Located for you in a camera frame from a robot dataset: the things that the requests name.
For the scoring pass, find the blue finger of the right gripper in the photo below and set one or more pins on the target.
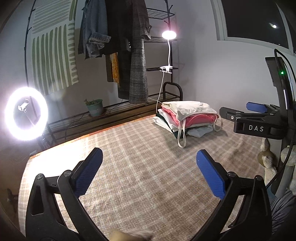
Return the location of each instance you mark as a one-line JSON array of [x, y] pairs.
[[256, 107]]

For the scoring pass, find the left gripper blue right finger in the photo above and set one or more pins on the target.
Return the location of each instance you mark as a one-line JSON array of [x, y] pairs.
[[243, 212]]

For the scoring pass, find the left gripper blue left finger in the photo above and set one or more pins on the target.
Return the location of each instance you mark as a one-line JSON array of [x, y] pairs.
[[54, 211]]

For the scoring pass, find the white camisole top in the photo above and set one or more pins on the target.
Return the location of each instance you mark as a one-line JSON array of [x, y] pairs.
[[184, 109]]

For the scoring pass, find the black metal clothes rack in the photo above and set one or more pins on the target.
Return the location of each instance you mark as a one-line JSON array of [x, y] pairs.
[[116, 109]]

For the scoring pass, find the pink folded garment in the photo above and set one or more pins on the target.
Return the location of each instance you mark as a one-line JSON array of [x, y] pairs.
[[198, 119]]

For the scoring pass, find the light blue folded garment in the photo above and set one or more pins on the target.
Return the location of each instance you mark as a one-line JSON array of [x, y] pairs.
[[200, 131]]

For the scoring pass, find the dark window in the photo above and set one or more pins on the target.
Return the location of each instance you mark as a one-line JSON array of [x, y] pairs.
[[257, 22]]

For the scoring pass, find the dark green folded garment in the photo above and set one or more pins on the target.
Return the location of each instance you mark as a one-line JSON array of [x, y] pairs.
[[159, 114]]

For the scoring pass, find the white folded garment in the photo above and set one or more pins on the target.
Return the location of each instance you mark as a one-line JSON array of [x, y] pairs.
[[172, 125]]

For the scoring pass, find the plaid beige bed cover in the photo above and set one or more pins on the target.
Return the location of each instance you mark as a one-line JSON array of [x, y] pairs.
[[146, 181]]

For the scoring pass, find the white clip-on lamp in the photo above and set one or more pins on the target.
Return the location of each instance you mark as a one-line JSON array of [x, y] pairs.
[[168, 35]]

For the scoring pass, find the green potted plant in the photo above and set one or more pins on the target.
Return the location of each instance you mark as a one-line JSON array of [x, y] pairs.
[[95, 107]]

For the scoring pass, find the hanging yellow patterned garment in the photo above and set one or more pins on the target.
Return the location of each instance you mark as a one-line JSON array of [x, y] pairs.
[[112, 68]]

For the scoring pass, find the hanging grey plaid coat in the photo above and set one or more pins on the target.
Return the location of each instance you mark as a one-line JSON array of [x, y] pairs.
[[135, 29]]

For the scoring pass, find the hanging blue denim jacket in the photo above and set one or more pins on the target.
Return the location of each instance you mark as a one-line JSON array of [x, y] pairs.
[[94, 30]]

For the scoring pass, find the bright ring light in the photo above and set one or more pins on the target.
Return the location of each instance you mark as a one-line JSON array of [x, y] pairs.
[[26, 114]]

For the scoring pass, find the green striped wall hanging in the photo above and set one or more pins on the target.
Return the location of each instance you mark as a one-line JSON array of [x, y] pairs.
[[52, 46]]

